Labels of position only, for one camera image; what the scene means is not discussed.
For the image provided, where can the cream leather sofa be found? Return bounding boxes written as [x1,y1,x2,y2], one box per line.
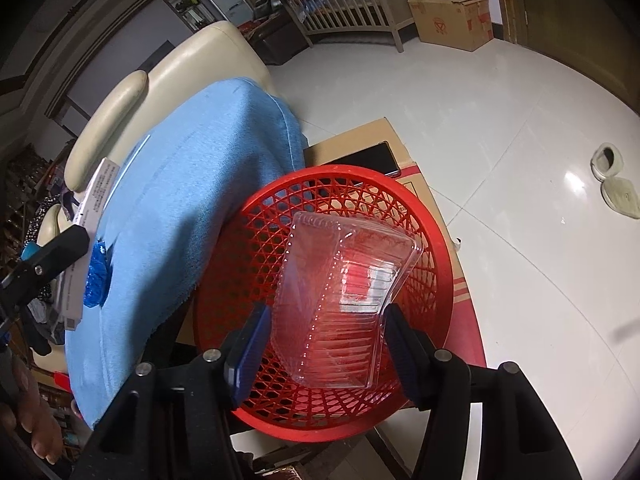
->
[35,20,275,356]

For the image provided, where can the long white paper box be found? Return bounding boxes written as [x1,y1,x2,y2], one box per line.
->
[59,157,121,333]

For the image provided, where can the dark low cabinet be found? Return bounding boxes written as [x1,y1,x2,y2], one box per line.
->
[247,12,313,66]

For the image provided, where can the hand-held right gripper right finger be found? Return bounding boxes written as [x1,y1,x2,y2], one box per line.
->
[382,302,583,480]

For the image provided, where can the wooden shelf unit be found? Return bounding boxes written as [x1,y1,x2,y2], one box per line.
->
[0,145,66,261]

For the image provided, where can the black smartphone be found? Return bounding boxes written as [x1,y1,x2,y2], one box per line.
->
[330,141,403,178]

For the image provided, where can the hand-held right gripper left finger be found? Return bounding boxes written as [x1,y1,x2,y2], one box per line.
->
[75,302,273,480]

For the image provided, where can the blue cloth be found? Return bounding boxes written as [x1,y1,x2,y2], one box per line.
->
[65,76,307,431]

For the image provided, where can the glass display cabinet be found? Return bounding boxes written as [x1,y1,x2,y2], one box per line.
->
[165,0,207,31]

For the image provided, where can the red plastic mesh basket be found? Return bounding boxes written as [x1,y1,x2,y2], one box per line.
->
[192,165,455,443]

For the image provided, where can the clear plastic clamshell container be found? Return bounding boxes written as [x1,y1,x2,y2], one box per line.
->
[272,211,425,390]

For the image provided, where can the wooden slatted crib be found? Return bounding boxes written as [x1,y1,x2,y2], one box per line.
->
[277,0,416,53]

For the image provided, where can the brown cardboard carton red print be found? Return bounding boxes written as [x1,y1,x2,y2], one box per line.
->
[407,0,493,52]

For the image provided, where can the wooden door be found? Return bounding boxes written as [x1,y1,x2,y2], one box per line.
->
[490,0,640,116]

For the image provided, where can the spotted dark garment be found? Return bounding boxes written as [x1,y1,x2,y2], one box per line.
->
[20,195,66,343]

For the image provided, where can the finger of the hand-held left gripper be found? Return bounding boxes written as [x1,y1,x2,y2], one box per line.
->
[0,224,93,307]

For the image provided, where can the flat brown cardboard box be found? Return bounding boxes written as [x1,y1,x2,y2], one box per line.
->
[177,117,488,368]

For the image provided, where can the person's left hand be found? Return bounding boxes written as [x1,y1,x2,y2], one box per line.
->
[0,355,66,466]

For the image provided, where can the crumpled blue plastic wrapper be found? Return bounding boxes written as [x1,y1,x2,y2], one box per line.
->
[82,241,112,309]

